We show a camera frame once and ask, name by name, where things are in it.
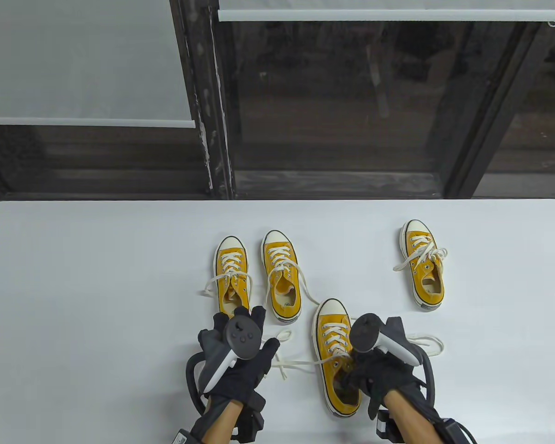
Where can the short white roller blind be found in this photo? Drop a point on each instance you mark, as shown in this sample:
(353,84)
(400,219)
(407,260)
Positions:
(374,15)

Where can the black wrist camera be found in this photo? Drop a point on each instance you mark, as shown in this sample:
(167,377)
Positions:
(252,423)
(386,423)

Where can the person's right forearm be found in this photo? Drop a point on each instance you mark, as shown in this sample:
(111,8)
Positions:
(411,418)

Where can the person's left forearm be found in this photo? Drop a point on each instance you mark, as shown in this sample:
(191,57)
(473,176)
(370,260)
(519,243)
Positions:
(224,423)

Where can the yellow canvas shoe white laces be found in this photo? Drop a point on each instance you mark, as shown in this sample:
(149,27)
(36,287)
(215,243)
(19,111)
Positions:
(230,245)
(416,227)
(330,307)
(277,238)

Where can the grey and white handheld controller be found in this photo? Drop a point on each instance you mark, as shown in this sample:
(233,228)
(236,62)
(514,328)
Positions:
(365,330)
(243,335)

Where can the long white roller blind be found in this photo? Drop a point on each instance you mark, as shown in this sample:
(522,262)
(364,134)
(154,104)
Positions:
(74,60)

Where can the plain black box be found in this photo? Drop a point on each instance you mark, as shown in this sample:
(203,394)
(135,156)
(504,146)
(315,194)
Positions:
(451,432)

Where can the black box with white label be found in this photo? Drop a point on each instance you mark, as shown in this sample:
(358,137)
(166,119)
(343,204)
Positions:
(185,437)

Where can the person's right hand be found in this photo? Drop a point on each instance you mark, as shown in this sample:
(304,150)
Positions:
(384,374)

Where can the dark framed window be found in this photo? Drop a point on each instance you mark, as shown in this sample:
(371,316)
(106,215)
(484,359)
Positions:
(212,115)

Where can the person's left hand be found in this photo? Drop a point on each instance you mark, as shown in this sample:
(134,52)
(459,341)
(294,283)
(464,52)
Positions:
(245,374)

